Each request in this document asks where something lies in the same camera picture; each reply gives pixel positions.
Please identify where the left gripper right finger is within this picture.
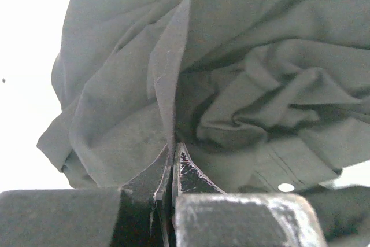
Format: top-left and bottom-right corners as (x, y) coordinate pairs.
(173, 143), (327, 247)

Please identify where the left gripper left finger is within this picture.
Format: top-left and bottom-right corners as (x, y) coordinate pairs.
(1, 147), (171, 246)

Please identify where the black button shirt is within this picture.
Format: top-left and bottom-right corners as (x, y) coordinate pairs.
(296, 186), (369, 242)

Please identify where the grey shirt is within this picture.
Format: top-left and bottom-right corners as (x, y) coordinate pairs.
(37, 0), (369, 192)

